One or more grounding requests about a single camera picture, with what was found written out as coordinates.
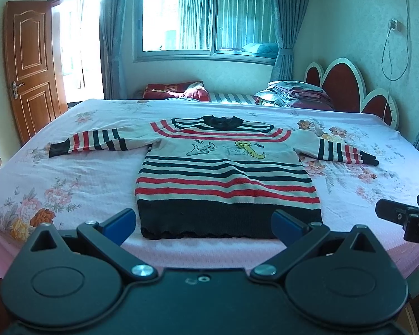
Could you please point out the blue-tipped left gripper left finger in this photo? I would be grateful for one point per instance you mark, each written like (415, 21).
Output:
(104, 241)

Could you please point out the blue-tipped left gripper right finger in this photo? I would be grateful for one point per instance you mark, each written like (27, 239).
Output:
(302, 242)

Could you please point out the striped knit children's sweater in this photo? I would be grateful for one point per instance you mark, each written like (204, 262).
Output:
(218, 177)

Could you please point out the red white flower headboard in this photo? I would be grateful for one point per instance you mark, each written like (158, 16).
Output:
(345, 85)

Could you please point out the stack of folded quilts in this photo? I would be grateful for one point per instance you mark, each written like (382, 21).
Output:
(294, 94)

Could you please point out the brown wooden door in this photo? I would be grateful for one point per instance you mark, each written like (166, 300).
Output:
(35, 97)

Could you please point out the striped mattress pad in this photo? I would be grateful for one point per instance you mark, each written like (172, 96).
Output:
(226, 98)

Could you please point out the red pillow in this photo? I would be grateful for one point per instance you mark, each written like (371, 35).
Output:
(191, 90)

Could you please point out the large sliding window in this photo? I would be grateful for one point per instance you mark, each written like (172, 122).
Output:
(228, 30)

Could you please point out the right teal curtain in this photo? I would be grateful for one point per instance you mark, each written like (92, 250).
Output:
(288, 17)

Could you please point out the teal curtain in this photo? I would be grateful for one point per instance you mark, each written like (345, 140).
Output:
(112, 19)
(288, 17)

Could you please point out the left teal curtain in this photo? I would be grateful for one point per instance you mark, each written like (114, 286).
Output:
(112, 19)

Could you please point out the wall power socket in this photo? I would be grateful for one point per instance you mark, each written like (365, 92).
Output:
(394, 25)

